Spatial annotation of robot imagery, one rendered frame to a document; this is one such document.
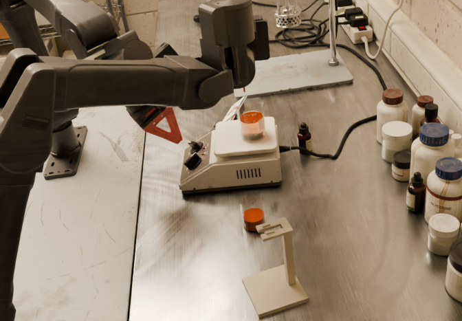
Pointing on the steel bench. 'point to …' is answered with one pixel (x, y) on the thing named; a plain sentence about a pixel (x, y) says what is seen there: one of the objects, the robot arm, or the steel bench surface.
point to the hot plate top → (232, 136)
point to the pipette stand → (276, 275)
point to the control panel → (199, 155)
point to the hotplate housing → (236, 171)
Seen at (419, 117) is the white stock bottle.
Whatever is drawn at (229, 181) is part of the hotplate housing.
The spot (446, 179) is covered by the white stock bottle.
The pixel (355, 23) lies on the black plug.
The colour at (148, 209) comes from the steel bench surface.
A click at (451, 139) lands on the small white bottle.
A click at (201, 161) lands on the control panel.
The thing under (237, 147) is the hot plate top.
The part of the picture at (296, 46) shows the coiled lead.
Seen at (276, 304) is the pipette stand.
